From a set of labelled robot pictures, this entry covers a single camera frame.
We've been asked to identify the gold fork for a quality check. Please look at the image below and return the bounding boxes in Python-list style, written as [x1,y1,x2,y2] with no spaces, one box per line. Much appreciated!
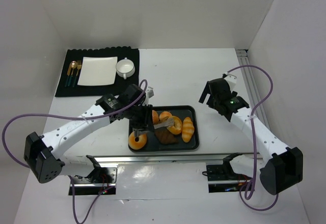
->
[72,60,82,87]

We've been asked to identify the white cup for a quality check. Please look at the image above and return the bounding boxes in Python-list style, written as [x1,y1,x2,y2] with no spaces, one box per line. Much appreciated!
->
[116,59,135,80]

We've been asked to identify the purple cable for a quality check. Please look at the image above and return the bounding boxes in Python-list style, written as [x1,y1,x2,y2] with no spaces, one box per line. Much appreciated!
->
[2,79,148,224]
[228,65,279,211]

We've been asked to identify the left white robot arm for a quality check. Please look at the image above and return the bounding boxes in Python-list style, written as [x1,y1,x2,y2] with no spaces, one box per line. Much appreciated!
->
[24,84,154,184]

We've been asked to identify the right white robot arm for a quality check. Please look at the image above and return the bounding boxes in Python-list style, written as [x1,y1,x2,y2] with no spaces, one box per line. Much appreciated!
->
[199,74,304,195]

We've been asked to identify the striped yellow bread roll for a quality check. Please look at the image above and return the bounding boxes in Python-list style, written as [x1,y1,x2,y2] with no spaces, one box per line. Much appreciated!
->
[181,117,195,143]

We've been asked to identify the black baking tray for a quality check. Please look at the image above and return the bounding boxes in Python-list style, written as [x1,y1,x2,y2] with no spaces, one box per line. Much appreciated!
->
[128,105,200,152]

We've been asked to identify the white square plate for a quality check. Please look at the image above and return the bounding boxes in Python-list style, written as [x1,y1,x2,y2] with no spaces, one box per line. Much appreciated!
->
[77,57,118,87]

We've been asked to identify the round sugared bun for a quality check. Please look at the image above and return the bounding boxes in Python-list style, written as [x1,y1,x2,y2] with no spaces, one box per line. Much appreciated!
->
[152,110,159,125]

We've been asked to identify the chocolate croissant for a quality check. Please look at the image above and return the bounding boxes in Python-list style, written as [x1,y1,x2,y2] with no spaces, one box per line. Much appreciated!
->
[154,128,178,145]

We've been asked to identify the black placemat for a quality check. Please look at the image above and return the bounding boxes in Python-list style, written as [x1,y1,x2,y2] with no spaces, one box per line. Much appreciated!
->
[55,46,140,97]

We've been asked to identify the aluminium rail right side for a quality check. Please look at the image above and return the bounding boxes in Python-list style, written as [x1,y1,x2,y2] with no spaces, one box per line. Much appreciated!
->
[235,49,270,129]

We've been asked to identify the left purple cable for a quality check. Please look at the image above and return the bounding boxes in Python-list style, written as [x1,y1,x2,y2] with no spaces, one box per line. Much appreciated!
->
[2,79,148,224]

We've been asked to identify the round orange bun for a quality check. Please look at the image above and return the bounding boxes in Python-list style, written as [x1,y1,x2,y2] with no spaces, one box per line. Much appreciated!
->
[159,111,172,122]

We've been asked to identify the metal tongs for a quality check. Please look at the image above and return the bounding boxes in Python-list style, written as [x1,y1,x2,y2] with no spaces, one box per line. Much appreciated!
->
[133,117,174,137]

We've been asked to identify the ring donut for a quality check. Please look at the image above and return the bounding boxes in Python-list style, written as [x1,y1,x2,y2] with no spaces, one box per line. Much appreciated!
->
[128,132,147,150]

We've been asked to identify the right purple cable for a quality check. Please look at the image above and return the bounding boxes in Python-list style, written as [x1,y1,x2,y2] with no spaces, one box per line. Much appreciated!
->
[228,65,279,211]

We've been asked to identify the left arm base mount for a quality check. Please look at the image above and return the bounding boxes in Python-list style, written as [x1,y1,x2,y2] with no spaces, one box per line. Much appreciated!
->
[72,155,117,195]

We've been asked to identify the orange hollow bun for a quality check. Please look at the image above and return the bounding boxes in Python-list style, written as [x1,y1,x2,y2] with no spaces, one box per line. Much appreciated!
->
[167,116,183,135]

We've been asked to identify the gold spoon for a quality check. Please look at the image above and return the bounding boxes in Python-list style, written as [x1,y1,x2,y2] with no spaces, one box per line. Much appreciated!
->
[65,61,77,87]

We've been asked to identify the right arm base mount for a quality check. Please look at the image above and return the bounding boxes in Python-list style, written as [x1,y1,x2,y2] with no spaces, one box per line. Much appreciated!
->
[202,153,251,193]

